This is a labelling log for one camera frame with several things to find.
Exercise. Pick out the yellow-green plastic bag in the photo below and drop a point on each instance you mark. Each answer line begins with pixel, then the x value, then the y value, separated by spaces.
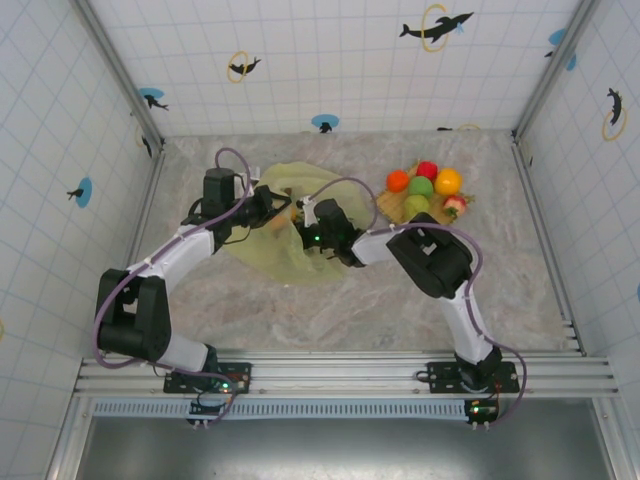
pixel 280 260

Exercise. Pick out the red and white toy peach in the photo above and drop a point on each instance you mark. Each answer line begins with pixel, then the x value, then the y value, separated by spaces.
pixel 456 205

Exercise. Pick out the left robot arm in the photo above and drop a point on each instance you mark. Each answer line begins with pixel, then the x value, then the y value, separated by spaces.
pixel 145 320

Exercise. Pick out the woven straw tray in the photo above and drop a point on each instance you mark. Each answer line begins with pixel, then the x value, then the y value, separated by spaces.
pixel 387 205

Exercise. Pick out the red-orange toy tomato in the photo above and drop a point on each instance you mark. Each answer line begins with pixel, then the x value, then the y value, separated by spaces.
pixel 398 180

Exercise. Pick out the green toy pear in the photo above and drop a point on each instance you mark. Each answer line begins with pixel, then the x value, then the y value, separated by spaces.
pixel 416 205

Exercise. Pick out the dolphin sticker blue circle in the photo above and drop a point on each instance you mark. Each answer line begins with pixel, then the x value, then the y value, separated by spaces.
pixel 325 120
pixel 557 36
pixel 85 192
pixel 150 95

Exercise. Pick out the green toy apple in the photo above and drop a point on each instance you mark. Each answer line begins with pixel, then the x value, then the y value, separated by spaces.
pixel 422 186

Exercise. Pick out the red toy apple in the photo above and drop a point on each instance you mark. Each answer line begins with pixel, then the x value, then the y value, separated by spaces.
pixel 427 169

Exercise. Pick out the yellow-orange toy orange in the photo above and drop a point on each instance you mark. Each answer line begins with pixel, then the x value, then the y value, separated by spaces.
pixel 448 182

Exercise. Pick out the small circuit board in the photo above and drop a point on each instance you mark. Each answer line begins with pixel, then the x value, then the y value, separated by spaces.
pixel 205 410
pixel 481 411

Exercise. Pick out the grey metal panel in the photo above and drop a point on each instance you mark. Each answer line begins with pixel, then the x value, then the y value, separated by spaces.
pixel 325 450

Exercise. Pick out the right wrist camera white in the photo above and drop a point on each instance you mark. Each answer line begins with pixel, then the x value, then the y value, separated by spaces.
pixel 309 210

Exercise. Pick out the aluminium table side rail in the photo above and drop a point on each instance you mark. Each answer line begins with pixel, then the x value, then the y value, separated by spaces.
pixel 541 225
pixel 145 215

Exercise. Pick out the aluminium front rail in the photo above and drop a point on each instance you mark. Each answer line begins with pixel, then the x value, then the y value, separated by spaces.
pixel 325 375

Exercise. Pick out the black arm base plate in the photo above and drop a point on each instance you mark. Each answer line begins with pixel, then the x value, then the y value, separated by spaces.
pixel 240 372
pixel 440 375

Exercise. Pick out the aluminium corner post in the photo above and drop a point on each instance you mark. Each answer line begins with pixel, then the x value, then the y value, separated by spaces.
pixel 539 100
pixel 120 70

